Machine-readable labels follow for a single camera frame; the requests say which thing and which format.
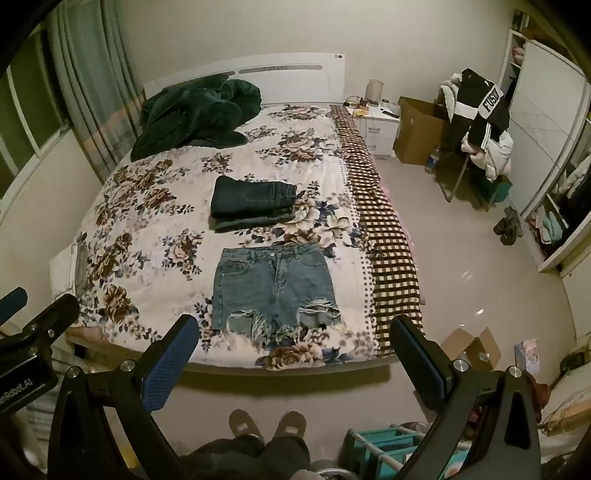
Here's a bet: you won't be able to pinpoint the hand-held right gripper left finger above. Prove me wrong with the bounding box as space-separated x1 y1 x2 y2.
47 315 201 480

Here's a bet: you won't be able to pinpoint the white bed headboard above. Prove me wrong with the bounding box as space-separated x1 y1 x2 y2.
143 53 347 108

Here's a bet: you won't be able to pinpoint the white nightstand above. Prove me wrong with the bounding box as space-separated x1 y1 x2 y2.
353 107 402 160

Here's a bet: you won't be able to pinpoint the black and white jacket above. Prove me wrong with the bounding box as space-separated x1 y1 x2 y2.
445 68 511 153

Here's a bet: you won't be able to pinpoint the white wardrobe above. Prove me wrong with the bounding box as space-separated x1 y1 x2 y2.
496 28 591 274

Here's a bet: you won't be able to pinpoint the grey slipper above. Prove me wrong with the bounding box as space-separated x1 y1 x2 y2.
229 409 265 445
272 410 308 440

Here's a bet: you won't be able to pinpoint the window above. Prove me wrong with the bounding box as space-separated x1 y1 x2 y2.
0 28 75 186

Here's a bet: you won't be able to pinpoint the folded dark jeans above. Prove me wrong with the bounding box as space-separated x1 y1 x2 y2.
210 175 299 233

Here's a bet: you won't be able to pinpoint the teal box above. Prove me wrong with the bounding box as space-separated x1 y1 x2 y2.
480 178 513 205

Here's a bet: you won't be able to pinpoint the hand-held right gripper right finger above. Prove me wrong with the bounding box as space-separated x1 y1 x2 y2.
392 315 542 480

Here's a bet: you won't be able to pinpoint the pair of dark slippers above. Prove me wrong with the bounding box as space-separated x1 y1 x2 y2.
492 206 525 246

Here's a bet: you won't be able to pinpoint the wooden chair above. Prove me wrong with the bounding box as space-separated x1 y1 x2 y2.
436 88 513 212

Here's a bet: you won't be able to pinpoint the light blue denim shorts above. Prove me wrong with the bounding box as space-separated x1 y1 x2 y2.
211 240 343 350

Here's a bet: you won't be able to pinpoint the small open cardboard box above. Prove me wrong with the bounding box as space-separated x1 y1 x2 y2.
441 327 502 373

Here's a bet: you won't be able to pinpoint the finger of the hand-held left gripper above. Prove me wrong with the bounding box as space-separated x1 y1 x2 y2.
2 294 81 357
0 287 29 326

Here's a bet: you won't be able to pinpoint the printed packet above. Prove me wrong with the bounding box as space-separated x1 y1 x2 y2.
514 339 541 375

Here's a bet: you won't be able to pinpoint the floral bedsheet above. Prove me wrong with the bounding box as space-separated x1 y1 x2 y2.
69 102 382 371

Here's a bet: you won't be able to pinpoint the person's dark trousers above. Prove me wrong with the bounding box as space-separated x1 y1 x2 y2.
178 434 313 480

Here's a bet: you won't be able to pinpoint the green curtain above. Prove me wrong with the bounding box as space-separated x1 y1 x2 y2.
46 0 149 185

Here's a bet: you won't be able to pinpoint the brown checkered bed cloth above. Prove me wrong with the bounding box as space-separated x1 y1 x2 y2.
329 104 426 358

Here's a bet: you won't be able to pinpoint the dark green blanket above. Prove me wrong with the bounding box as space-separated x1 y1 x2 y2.
130 78 263 162

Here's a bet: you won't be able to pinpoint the white padded jacket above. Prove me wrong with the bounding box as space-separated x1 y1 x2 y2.
459 129 515 182

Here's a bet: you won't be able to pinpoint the teal storage rack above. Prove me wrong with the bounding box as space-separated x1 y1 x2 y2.
344 422 462 480

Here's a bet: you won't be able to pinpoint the large cardboard box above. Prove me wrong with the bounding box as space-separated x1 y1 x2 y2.
392 96 452 166

